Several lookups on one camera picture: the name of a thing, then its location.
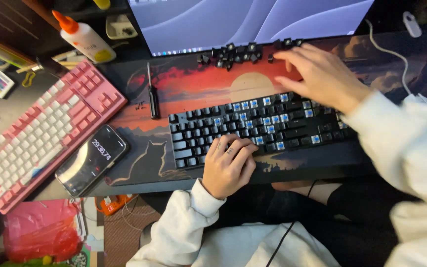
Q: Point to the person's right hand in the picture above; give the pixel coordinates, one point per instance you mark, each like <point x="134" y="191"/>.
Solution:
<point x="321" y="76"/>

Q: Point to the person's left hand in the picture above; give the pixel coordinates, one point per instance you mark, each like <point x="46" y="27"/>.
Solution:
<point x="227" y="168"/>

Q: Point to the person's right fingers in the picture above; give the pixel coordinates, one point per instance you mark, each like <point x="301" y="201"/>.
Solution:
<point x="291" y="66"/>

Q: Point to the person's left fingers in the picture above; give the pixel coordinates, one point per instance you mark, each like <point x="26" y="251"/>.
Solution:
<point x="232" y="146"/>

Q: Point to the black mechanical keyboard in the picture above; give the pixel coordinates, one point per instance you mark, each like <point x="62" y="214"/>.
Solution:
<point x="258" y="128"/>

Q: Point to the pile of black keycaps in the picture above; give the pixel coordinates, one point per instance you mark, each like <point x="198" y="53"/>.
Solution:
<point x="243" y="53"/>

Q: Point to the sunset cat desk mat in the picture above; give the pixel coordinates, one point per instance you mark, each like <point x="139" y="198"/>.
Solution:
<point x="206" y="92"/>

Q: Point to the computer monitor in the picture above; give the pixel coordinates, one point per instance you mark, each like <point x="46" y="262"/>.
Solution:
<point x="243" y="22"/>

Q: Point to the black screwdriver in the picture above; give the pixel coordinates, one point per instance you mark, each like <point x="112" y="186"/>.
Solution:
<point x="153" y="96"/>

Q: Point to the white small device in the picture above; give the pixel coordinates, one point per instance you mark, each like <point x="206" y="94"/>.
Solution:
<point x="412" y="24"/>

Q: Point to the orange power strip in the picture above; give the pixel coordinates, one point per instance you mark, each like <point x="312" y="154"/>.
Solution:
<point x="115" y="203"/>

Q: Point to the black smartphone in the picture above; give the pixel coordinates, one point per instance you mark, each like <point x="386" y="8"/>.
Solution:
<point x="92" y="160"/>

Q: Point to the white small tray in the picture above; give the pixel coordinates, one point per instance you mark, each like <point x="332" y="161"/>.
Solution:
<point x="121" y="26"/>

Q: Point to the white glue bottle orange cap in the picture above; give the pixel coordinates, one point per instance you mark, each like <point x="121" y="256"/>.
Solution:
<point x="85" y="37"/>

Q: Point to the pink and white keyboard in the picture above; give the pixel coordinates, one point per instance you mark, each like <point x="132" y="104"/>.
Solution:
<point x="43" y="133"/>

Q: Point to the red plastic bag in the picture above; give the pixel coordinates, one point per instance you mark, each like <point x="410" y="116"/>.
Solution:
<point x="43" y="230"/>

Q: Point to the yellow rubber band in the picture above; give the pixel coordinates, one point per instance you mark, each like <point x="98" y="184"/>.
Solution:
<point x="28" y="78"/>

